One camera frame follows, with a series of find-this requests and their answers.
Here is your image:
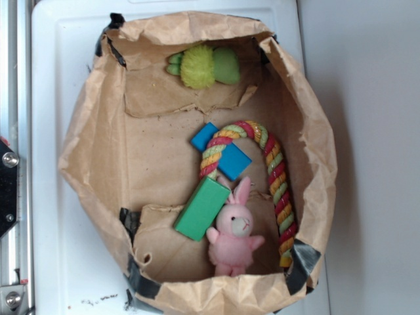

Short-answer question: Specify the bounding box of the blue wooden block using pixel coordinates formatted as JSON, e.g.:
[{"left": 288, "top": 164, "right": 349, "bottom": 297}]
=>
[{"left": 190, "top": 123, "right": 252, "bottom": 181}]

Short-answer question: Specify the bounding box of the pink plush bunny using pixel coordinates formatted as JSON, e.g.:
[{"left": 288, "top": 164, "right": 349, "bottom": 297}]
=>
[{"left": 206, "top": 177, "right": 264, "bottom": 277}]

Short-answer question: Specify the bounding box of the aluminium frame rail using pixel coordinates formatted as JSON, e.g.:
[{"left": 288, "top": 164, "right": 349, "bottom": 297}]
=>
[{"left": 1, "top": 1, "right": 35, "bottom": 314}]

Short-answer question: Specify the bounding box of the multicolour twisted rope toy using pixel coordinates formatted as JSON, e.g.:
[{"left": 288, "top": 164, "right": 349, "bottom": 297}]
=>
[{"left": 192, "top": 121, "right": 297, "bottom": 268}]

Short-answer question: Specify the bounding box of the brown paper bag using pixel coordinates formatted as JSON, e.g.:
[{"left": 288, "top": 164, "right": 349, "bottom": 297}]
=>
[{"left": 58, "top": 11, "right": 337, "bottom": 314}]

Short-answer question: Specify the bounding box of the green wooden block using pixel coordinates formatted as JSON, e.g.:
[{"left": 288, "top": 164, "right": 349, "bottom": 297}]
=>
[{"left": 174, "top": 177, "right": 230, "bottom": 242}]

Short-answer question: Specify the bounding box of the green fuzzy plush toy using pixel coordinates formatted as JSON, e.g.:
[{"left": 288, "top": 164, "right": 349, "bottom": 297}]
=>
[{"left": 166, "top": 45, "right": 241, "bottom": 89}]

